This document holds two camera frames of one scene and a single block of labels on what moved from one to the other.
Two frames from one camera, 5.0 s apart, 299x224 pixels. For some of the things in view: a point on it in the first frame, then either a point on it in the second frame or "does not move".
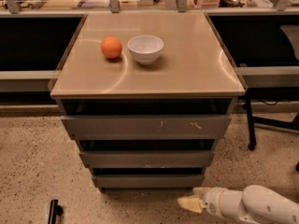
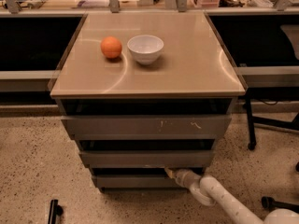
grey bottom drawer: (150, 181) does not move
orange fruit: (111, 48) does not move
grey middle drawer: (147, 159) does not move
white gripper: (212, 202) -> (180, 176)
